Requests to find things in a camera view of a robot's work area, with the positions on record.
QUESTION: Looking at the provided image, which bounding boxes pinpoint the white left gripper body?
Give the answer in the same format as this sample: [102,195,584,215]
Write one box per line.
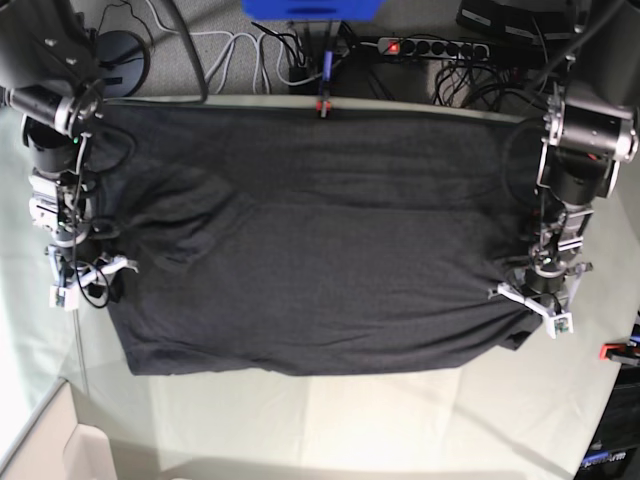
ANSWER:
[488,262,593,339]

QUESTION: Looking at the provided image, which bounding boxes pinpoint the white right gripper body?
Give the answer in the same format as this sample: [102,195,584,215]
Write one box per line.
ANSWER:
[46,245,139,311]

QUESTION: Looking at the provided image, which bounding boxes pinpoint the black t-shirt with colourful logo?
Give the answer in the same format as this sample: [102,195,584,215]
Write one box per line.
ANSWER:
[99,106,540,376]

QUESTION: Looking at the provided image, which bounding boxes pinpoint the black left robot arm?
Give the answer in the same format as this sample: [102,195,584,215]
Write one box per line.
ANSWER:
[489,1,639,338]

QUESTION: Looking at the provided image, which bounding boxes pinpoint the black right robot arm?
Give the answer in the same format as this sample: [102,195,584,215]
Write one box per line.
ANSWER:
[1,1,150,311]

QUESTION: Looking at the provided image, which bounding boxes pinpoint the red black clamp right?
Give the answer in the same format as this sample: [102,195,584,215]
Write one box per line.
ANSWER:
[599,343,640,367]

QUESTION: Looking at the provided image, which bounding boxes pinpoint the red black clamp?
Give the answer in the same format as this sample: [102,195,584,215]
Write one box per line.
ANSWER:
[316,100,331,119]
[599,343,640,367]

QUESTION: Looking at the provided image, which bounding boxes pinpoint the white box corner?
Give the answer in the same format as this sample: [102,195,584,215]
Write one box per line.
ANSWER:
[1,379,117,480]

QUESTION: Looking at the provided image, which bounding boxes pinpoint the black round base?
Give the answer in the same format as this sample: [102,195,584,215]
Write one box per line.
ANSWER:
[96,30,150,99]

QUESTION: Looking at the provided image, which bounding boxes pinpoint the red black clamp middle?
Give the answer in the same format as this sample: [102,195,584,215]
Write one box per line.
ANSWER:
[316,100,331,119]

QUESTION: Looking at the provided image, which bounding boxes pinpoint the black power strip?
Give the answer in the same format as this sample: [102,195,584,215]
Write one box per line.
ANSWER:
[377,37,491,62]

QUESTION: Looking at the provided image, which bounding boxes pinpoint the blue box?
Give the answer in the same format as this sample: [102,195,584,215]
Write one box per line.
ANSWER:
[242,0,383,21]

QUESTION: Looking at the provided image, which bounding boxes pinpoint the white cable bundle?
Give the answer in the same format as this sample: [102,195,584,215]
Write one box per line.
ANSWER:
[189,30,274,96]

